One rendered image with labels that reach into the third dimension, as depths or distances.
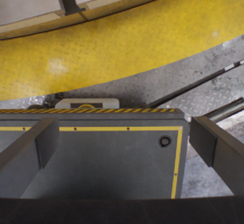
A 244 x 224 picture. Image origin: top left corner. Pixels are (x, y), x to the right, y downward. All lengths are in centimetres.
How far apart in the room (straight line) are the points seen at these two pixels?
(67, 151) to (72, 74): 39
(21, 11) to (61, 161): 45
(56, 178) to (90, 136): 20
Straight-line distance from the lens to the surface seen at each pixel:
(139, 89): 82
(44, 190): 70
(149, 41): 81
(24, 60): 91
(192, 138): 17
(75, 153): 58
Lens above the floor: 80
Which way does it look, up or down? 75 degrees down
